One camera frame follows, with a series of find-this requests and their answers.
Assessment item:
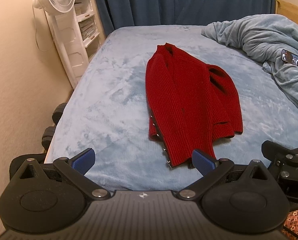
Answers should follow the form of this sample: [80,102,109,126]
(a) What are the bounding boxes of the red knit cardigan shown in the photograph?
[145,43,243,167]

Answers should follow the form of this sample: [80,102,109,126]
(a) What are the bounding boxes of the patterned brown fabric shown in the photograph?
[282,210,298,240]

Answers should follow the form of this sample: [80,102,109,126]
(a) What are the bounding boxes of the upper black dumbbell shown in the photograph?
[52,102,67,125]

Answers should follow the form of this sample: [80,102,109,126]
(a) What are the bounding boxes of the patterned smartphone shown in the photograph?
[281,49,298,67]

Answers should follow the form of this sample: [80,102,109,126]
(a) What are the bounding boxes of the grey-blue crumpled blanket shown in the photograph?
[202,14,298,108]

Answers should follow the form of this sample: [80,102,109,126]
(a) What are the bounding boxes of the white bookshelf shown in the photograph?
[74,0,106,61]

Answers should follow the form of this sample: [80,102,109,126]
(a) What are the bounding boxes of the wooden headboard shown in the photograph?
[275,0,298,24]

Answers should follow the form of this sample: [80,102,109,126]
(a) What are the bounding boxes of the dark blue curtain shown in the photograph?
[96,0,276,35]

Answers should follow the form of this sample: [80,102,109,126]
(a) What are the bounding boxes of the white standing fan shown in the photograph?
[33,0,89,88]

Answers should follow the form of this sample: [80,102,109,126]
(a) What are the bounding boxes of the white fan power cable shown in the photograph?
[31,3,56,53]

